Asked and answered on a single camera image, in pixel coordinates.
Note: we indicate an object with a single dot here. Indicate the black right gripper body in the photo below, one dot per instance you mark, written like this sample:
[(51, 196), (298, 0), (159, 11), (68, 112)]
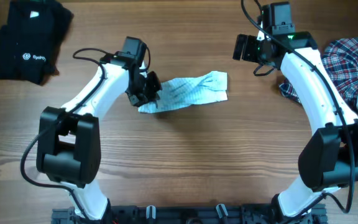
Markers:
[(252, 50)]

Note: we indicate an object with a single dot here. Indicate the red blue plaid shirt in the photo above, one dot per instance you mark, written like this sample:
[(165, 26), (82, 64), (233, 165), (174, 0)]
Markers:
[(340, 62)]

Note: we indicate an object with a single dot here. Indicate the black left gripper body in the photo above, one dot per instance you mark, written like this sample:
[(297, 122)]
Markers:
[(145, 89)]

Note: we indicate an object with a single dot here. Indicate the black folded polo shirt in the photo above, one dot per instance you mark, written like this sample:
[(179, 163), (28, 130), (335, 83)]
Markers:
[(30, 39)]

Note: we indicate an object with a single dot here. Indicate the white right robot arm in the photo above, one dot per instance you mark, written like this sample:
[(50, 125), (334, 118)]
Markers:
[(329, 161)]

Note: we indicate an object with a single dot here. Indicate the light blue striped shirt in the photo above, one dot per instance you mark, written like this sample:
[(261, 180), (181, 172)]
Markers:
[(180, 93)]

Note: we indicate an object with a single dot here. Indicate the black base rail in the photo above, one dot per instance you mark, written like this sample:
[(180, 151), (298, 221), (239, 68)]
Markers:
[(246, 213)]

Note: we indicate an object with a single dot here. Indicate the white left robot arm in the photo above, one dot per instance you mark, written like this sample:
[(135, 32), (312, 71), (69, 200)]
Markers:
[(69, 144)]

